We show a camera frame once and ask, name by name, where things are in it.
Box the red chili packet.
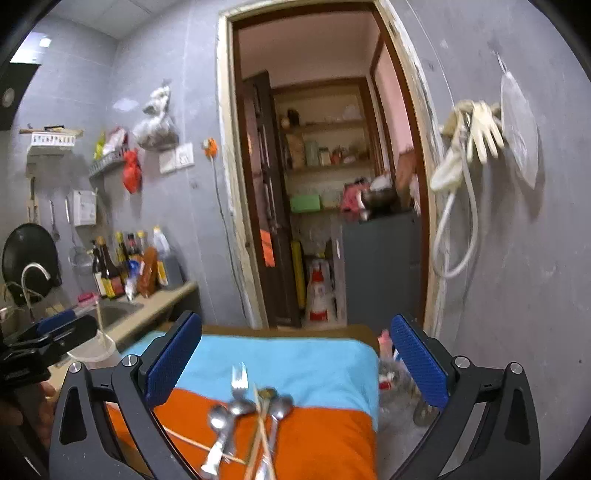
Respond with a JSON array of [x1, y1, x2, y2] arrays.
[[137, 246, 160, 297]]

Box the clear bag of dried goods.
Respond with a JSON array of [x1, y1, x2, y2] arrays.
[[132, 82, 180, 151]]

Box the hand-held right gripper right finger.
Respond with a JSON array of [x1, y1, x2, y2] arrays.
[[389, 313, 541, 480]]

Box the dark soy sauce bottle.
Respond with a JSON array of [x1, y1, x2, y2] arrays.
[[99, 237, 126, 299]]

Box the steel sink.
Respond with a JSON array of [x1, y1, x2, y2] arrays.
[[60, 299, 145, 334]]

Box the thin wall cable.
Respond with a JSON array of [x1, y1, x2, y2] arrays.
[[210, 156, 237, 296]]

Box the white utensil holder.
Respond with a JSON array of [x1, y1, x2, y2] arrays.
[[67, 323, 116, 366]]

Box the black wok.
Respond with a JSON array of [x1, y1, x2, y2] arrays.
[[1, 223, 62, 306]]

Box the hanging mesh strainer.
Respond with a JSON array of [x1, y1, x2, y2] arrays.
[[64, 198, 94, 274]]

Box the white wall box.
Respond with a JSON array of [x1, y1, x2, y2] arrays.
[[72, 189, 97, 227]]

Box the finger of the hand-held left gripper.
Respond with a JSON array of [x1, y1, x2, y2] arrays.
[[18, 308, 79, 344], [37, 315, 100, 365]]

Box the clear plastic bag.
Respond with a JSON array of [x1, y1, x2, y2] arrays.
[[378, 359, 440, 428]]

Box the black range hood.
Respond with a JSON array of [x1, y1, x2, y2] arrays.
[[0, 59, 43, 133]]

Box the white hose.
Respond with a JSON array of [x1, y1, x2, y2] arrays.
[[431, 134, 482, 278]]

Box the curved steel faucet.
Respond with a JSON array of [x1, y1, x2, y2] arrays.
[[20, 263, 52, 320]]

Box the red and white packets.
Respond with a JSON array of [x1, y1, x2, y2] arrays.
[[104, 128, 128, 156]]

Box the red plastic bag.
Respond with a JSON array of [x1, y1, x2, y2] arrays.
[[122, 150, 143, 194]]

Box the wooden cutting board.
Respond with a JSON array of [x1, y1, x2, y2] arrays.
[[396, 147, 419, 200]]

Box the steel fork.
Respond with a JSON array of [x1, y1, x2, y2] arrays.
[[229, 362, 251, 403]]

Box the large oil jug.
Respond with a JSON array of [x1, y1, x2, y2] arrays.
[[152, 226, 184, 290]]

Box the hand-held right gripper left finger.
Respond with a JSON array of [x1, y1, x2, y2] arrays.
[[48, 310, 204, 480]]

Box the green box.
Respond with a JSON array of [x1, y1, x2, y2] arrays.
[[289, 193, 322, 214]]

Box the black pump bottle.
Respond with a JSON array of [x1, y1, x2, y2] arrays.
[[91, 239, 104, 297]]

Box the dark metal pot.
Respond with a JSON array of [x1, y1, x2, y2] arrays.
[[359, 186, 400, 219]]

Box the wooden door frame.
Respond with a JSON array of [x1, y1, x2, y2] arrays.
[[216, 0, 441, 334]]

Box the grey wire wall shelf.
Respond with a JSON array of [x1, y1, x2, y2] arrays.
[[88, 150, 129, 179]]

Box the person's left hand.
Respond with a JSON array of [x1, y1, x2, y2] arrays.
[[0, 382, 61, 446]]

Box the wooden shelf unit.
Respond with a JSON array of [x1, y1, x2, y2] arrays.
[[271, 78, 376, 219]]

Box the blue and orange cloth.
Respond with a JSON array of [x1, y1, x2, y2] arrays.
[[106, 333, 382, 480]]

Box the grey cabinet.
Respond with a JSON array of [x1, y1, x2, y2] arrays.
[[331, 210, 424, 325]]

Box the white red bottle on floor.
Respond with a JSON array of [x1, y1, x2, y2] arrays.
[[306, 258, 339, 324]]

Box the white plastic wall rack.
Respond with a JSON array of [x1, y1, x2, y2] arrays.
[[25, 130, 77, 158]]

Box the yellow cap sauce bottle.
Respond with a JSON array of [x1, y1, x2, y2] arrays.
[[115, 232, 132, 278]]

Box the pink bag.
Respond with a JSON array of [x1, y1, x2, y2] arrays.
[[341, 182, 371, 213]]

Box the white wall outlet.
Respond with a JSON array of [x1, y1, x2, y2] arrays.
[[159, 143, 195, 175]]

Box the yellow tall item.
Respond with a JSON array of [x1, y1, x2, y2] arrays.
[[291, 239, 307, 311]]

